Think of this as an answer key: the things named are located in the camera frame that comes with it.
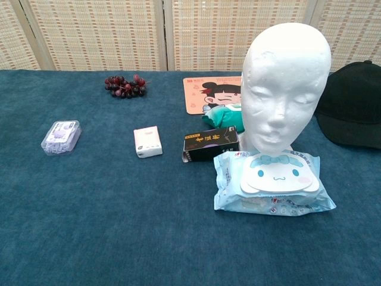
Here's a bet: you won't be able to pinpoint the black baseball cap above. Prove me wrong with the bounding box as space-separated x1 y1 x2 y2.
315 60 381 150

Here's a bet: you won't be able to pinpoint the white foam mannequin head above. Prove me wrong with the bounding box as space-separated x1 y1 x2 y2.
239 29 333 156

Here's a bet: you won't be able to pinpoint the black box with gold text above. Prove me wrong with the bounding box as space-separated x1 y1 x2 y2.
182 126 241 164

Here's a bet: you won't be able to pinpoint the small white tissue pack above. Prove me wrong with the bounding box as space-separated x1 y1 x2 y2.
133 125 164 159

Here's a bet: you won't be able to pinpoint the bunch of dark red grapes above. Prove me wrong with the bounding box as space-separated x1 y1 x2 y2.
104 74 149 100

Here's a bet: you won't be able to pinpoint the blue cartoon wet wipes pack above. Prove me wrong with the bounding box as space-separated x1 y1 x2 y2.
213 150 338 218

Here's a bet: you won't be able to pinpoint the blue felt table cover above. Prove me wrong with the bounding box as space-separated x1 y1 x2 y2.
0 69 381 286

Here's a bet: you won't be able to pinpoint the clear box purple floss picks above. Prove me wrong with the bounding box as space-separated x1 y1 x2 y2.
40 120 82 157

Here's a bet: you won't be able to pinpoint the bamboo folding screen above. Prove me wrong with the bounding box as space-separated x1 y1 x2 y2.
0 0 381 72

